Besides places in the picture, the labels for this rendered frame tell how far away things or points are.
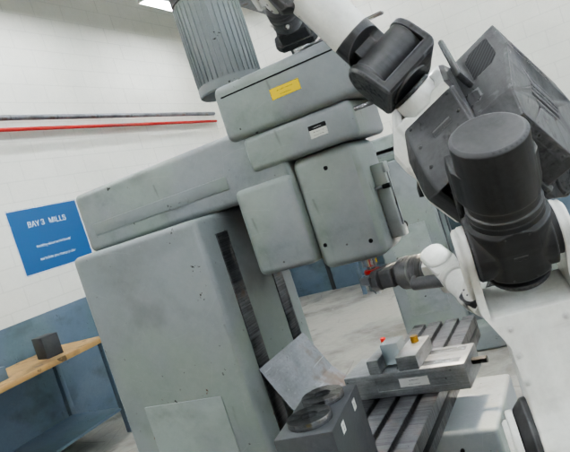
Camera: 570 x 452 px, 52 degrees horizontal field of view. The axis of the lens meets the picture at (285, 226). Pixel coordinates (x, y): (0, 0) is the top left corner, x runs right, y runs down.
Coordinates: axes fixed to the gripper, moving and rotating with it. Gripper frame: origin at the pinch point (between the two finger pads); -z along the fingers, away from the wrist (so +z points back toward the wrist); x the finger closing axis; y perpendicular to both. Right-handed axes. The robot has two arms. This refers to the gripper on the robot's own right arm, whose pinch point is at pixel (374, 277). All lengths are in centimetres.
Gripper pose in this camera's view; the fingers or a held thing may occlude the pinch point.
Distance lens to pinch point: 171.0
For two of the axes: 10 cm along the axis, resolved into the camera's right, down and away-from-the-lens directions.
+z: 6.3, -1.8, -7.6
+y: 3.1, 9.5, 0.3
